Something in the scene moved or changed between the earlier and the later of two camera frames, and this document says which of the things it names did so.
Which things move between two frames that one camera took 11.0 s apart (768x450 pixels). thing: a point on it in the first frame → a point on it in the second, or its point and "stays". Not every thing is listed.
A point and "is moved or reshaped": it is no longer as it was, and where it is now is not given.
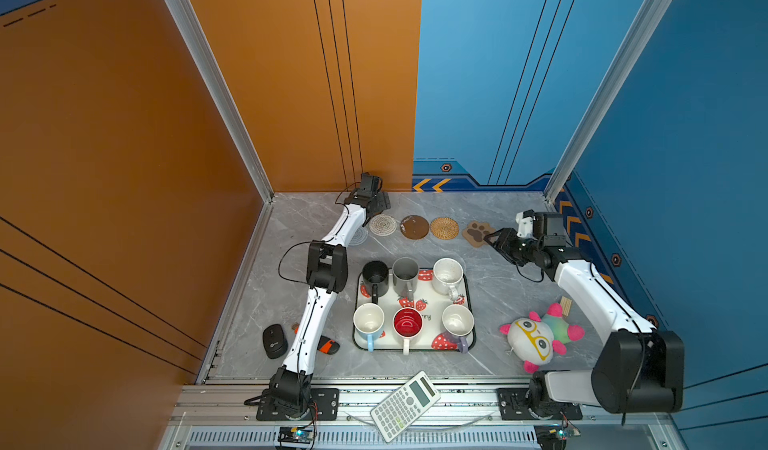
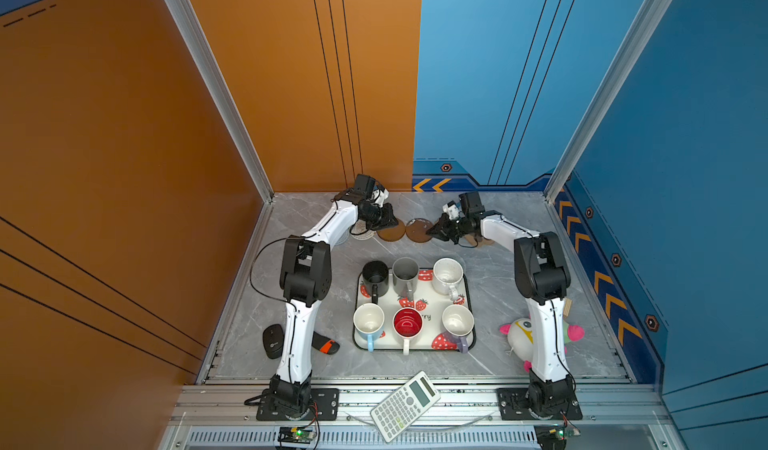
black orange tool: [327, 345] stays
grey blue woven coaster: [360, 237] is moved or reshaped
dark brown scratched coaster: [414, 227] stays
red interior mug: [407, 323] stays
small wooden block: [566, 305] stays
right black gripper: [502, 242] → [442, 229]
